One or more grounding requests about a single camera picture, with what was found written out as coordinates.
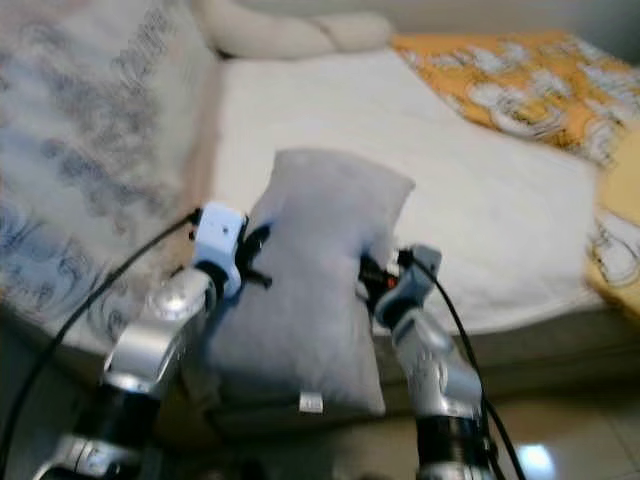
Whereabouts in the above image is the grey pillow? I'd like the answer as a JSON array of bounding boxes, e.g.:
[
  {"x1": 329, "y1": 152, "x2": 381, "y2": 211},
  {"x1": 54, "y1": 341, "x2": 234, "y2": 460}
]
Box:
[{"x1": 205, "y1": 148, "x2": 417, "y2": 417}]

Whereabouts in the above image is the white mattress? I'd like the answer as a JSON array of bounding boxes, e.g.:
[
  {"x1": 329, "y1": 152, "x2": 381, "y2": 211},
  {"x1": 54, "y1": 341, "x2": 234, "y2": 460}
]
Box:
[{"x1": 215, "y1": 50, "x2": 606, "y2": 336}]

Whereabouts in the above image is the orange yellow cartoon blanket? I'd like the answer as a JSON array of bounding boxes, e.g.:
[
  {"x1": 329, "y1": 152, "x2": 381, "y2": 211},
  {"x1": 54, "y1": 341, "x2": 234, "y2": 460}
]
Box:
[{"x1": 390, "y1": 28, "x2": 640, "y2": 321}]

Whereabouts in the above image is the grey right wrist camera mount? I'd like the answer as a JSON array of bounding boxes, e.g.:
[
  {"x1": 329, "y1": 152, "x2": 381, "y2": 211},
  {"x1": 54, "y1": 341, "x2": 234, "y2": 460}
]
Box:
[{"x1": 378, "y1": 244, "x2": 443, "y2": 326}]

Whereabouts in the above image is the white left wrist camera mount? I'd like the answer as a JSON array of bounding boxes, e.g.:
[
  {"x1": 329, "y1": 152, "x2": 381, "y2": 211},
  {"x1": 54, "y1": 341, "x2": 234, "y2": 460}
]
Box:
[{"x1": 192, "y1": 202, "x2": 249, "y2": 296}]

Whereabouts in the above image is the grey bed frame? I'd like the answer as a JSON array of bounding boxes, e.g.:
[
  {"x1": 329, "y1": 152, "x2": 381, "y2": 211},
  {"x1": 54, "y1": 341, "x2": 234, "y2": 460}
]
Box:
[{"x1": 0, "y1": 270, "x2": 640, "y2": 426}]

